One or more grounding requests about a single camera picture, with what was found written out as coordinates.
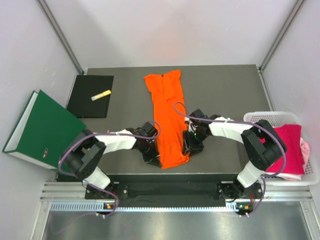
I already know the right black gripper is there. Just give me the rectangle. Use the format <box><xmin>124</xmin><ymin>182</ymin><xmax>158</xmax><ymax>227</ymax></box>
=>
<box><xmin>182</xmin><ymin>129</ymin><xmax>209</xmax><ymax>158</ymax></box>

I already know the light pink t shirt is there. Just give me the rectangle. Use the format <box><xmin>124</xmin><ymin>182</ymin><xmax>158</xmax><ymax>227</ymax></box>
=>
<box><xmin>284</xmin><ymin>137</ymin><xmax>311</xmax><ymax>181</ymax></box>

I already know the orange t shirt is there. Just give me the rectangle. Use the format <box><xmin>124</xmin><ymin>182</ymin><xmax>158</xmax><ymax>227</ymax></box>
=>
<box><xmin>144</xmin><ymin>70</ymin><xmax>190</xmax><ymax>169</ymax></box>

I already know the yellow highlighter pen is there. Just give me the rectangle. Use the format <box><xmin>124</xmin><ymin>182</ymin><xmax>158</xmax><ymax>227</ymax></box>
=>
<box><xmin>91</xmin><ymin>90</ymin><xmax>112</xmax><ymax>101</ymax></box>

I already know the white plastic laundry basket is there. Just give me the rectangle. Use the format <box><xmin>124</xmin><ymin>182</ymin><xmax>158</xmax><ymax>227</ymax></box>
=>
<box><xmin>243</xmin><ymin>111</ymin><xmax>320</xmax><ymax>187</ymax></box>

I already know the grey slotted cable duct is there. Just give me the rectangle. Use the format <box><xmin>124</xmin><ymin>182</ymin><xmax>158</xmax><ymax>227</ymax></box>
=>
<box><xmin>50</xmin><ymin>202</ymin><xmax>250</xmax><ymax>213</ymax></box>

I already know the green ring binder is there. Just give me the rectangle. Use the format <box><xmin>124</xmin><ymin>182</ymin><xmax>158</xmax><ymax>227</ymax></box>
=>
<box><xmin>2</xmin><ymin>90</ymin><xmax>86</xmax><ymax>170</ymax></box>

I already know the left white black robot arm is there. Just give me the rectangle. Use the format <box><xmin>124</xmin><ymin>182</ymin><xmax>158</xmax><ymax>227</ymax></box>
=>
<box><xmin>58</xmin><ymin>121</ymin><xmax>162</xmax><ymax>199</ymax></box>

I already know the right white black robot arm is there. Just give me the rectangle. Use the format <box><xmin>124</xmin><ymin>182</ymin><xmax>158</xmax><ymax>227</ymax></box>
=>
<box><xmin>182</xmin><ymin>109</ymin><xmax>287</xmax><ymax>198</ymax></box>

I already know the magenta t shirt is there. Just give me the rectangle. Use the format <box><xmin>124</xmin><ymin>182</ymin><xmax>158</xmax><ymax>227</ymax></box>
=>
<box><xmin>274</xmin><ymin>124</ymin><xmax>305</xmax><ymax>175</ymax></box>

